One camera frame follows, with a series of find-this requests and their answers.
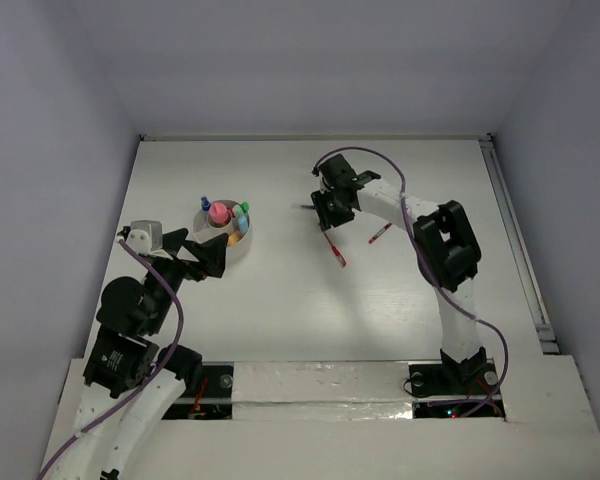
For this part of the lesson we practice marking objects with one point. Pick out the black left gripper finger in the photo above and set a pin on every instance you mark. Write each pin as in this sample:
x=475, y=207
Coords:
x=173, y=241
x=210, y=256

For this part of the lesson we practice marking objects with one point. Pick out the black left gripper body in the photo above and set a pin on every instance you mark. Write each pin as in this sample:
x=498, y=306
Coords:
x=178, y=260

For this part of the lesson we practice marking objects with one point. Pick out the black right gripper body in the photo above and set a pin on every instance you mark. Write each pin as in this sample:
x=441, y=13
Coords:
x=334, y=190

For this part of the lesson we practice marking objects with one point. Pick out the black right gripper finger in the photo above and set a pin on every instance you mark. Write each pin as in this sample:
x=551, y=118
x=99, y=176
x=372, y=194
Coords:
x=342, y=211
x=323, y=205

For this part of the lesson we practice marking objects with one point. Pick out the red gel pen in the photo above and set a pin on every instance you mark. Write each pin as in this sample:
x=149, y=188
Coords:
x=336, y=252

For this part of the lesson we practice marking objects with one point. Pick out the pink crayon bottle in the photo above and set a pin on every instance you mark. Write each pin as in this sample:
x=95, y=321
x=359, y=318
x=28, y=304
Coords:
x=219, y=215

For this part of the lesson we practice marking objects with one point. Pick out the pale blue highlighter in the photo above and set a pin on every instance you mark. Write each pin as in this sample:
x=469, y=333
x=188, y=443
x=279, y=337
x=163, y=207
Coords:
x=243, y=224

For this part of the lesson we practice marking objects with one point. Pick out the blue capped glue bottle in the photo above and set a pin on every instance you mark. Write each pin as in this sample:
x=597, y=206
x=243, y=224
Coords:
x=205, y=204

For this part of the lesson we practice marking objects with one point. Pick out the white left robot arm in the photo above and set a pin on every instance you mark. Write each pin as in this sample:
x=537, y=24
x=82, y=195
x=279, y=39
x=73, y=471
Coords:
x=137, y=366

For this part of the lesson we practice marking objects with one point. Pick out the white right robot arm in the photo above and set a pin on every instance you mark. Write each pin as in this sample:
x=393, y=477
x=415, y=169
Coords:
x=445, y=245

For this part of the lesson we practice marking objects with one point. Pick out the white round pen holder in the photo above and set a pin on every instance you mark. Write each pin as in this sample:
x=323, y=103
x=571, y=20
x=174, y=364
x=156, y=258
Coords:
x=203, y=231

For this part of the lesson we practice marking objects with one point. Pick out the red refill pen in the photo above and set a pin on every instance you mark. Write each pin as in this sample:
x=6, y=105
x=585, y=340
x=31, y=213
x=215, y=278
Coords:
x=380, y=233

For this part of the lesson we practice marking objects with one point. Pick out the foil covered front beam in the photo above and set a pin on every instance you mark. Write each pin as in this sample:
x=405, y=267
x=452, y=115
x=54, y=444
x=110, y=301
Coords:
x=320, y=391

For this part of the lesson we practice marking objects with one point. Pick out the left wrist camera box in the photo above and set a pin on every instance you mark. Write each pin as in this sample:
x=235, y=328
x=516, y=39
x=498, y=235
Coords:
x=145, y=238

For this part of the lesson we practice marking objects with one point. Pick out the aluminium side rail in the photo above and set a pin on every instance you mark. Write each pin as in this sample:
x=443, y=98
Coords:
x=544, y=329

